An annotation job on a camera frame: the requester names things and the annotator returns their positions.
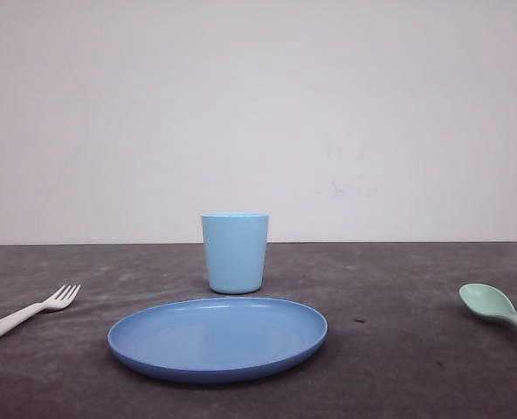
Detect mint green plastic spoon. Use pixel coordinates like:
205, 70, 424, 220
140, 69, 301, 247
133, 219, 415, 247
458, 283, 517, 331

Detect white plastic fork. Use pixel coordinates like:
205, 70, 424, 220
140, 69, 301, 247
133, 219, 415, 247
0, 285, 81, 338

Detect light blue plastic cup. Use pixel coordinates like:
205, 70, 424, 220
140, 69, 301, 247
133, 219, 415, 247
201, 213, 269, 294

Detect blue plastic plate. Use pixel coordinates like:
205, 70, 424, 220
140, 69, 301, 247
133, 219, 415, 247
107, 297, 328, 384

